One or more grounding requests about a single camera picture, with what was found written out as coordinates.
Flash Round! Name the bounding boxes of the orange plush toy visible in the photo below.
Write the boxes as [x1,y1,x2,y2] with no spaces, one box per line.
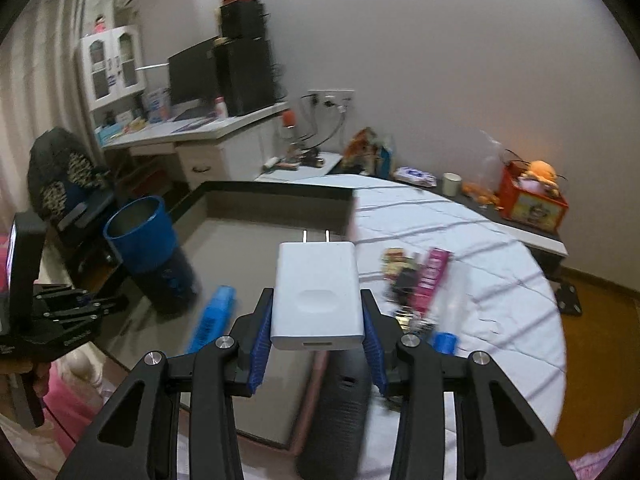
[518,160,560,197]

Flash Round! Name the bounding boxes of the pink snack packet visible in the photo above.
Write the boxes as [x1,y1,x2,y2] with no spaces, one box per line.
[409,247,451,318]

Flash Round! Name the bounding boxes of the clear plastic bag with oranges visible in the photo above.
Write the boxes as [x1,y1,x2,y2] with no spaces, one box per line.
[461,130,503,210]

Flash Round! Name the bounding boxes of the clear tube blue cap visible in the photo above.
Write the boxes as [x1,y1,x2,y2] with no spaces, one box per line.
[433,261,470,356]

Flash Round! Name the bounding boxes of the colourful snack bags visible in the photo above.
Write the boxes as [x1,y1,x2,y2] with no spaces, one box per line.
[341,127,394,179]

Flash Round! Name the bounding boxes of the white USB charger plug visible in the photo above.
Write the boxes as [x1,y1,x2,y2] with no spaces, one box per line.
[270,240,364,351]

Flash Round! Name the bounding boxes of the office chair with leopard cloth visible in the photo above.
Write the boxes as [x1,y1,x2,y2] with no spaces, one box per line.
[27,127,118,284]

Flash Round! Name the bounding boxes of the white black low tv cabinet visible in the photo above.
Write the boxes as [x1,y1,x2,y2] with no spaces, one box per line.
[254,152,569,281]

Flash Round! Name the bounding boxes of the black remote control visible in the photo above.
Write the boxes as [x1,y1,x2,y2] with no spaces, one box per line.
[296,349,372,480]

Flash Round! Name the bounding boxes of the white wet wipes pack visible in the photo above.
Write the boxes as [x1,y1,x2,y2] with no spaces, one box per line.
[393,167,437,188]

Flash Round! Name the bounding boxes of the clear bottle red cap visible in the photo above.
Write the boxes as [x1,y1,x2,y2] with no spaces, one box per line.
[281,110,299,159]

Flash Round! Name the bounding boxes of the white striped table cloth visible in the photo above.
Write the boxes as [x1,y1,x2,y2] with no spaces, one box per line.
[309,174,566,479]

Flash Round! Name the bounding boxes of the white wall power strip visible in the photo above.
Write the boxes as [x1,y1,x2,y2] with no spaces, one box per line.
[308,89,355,108]

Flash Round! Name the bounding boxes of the blue rectangular stick box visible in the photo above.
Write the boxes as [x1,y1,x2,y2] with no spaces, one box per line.
[186,286,235,354]

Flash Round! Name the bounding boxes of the black bathroom scale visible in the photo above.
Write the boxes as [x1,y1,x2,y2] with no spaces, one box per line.
[554,280,582,316]

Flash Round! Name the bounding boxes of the pink green cardboard box tray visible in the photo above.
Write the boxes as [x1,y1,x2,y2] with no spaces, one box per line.
[96,181,354,454]

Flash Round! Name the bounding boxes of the black speaker box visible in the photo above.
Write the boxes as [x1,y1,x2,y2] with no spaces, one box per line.
[220,0,266,39]

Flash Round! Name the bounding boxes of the black computer monitor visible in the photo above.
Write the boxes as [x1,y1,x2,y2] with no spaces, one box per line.
[168,38,219,105]

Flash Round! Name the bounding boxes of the red storage box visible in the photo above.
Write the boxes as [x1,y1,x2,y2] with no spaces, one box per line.
[498,160,568,233]

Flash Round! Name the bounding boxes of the white glass door cabinet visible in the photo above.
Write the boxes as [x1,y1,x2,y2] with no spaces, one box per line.
[78,25,146,113]

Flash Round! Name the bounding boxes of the pink blanket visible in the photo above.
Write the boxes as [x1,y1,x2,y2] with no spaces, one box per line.
[43,350,113,456]

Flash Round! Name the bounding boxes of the black computer tower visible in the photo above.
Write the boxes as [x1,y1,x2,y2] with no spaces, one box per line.
[214,38,276,116]

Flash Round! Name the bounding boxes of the white pink lotion bottle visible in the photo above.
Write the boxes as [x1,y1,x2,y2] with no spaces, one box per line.
[214,96,229,120]

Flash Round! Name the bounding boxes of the white paper cup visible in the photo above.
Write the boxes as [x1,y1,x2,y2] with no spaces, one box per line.
[442,172,462,197]

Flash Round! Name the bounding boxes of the blue steel tumbler cup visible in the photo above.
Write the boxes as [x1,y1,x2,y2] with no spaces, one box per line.
[102,195,202,317]

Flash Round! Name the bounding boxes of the white desk with drawers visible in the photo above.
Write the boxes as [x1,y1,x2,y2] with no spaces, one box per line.
[103,103,290,188]

